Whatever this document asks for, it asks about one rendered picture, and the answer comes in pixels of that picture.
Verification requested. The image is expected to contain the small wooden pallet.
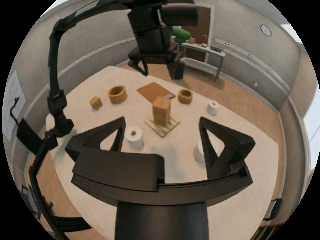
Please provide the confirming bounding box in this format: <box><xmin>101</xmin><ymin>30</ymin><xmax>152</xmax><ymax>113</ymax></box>
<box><xmin>145</xmin><ymin>114</ymin><xmax>180</xmax><ymax>138</ymax></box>

